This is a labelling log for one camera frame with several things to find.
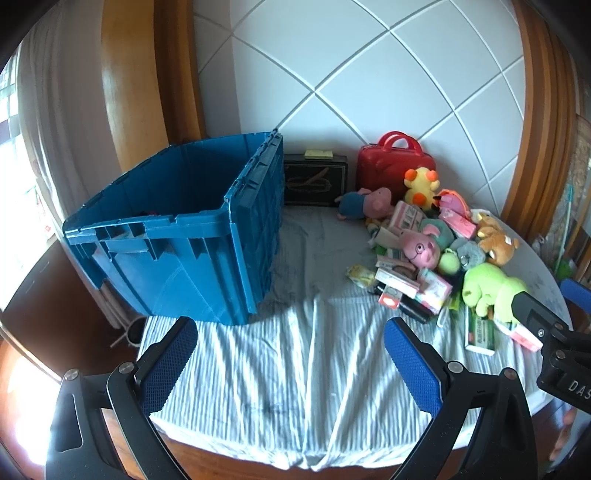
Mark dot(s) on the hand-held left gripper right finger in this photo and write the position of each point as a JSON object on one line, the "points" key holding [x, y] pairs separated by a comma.
{"points": [[415, 364]]}

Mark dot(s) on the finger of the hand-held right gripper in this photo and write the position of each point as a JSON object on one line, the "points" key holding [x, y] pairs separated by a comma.
{"points": [[535, 311], [577, 290]]}

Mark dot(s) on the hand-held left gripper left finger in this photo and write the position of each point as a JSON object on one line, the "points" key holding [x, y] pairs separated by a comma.
{"points": [[171, 364]]}

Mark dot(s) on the green plush toy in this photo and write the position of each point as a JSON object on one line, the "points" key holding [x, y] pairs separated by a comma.
{"points": [[489, 286]]}

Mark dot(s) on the brown bear plush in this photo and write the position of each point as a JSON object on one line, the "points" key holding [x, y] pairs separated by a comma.
{"points": [[496, 247]]}

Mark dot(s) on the blue storage crate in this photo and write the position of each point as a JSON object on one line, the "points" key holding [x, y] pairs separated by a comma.
{"points": [[184, 286]]}

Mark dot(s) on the person's right hand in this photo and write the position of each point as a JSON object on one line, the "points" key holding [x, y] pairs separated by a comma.
{"points": [[565, 434]]}

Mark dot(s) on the pink white box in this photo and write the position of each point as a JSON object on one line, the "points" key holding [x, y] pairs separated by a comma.
{"points": [[519, 334]]}

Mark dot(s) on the white plastic tweezers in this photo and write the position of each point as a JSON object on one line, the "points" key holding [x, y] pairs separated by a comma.
{"points": [[443, 316]]}

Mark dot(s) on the green white medicine box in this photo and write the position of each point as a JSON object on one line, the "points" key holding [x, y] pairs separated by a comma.
{"points": [[480, 332]]}

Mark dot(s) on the small red white box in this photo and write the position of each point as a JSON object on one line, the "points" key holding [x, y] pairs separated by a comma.
{"points": [[388, 297]]}

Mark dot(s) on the white metal tubes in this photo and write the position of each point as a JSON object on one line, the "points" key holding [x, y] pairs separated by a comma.
{"points": [[115, 304]]}

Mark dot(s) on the white red medicine box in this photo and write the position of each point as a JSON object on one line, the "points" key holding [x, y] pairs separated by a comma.
{"points": [[397, 281]]}

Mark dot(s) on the grey fluffy plush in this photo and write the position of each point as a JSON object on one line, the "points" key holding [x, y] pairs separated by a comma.
{"points": [[468, 251]]}

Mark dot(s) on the small green ball plush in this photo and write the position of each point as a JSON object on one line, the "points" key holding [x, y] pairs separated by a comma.
{"points": [[448, 263]]}

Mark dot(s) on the yellow snack packet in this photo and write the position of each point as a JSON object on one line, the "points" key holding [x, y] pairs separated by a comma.
{"points": [[362, 277]]}

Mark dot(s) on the pink pig plush teal shirt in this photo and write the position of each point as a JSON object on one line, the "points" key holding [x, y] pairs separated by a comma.
{"points": [[418, 251]]}

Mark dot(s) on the pink floral tissue pack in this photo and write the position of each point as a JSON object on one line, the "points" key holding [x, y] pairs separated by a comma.
{"points": [[459, 226]]}

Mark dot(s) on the striped light blue cloth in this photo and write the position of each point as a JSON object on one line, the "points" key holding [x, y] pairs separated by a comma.
{"points": [[286, 360]]}

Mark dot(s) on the pink orange plush toy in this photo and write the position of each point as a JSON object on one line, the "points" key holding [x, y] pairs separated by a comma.
{"points": [[455, 201]]}

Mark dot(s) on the pink grey tissue pack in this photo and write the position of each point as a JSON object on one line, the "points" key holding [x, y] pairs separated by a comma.
{"points": [[406, 216]]}

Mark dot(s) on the yellow duck plush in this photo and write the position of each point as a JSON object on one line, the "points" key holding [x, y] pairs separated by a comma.
{"points": [[422, 189]]}

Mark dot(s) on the pig plush blue shirt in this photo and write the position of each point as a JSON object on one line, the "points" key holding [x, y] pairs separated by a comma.
{"points": [[364, 203]]}

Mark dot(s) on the wooden panel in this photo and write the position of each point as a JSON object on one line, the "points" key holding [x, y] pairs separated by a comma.
{"points": [[152, 83], [540, 115]]}

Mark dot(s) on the red toy suitcase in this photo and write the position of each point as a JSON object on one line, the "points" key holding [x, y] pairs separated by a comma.
{"points": [[383, 170]]}

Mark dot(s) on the black gold patterned box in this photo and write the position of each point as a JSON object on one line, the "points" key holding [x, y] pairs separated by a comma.
{"points": [[314, 184]]}

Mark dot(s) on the yellow sticky notes pad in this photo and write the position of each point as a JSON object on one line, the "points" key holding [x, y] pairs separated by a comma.
{"points": [[318, 153]]}

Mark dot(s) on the white curtain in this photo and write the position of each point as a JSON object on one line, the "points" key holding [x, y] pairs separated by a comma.
{"points": [[64, 115]]}

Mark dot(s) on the window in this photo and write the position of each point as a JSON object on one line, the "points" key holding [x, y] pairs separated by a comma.
{"points": [[14, 138]]}

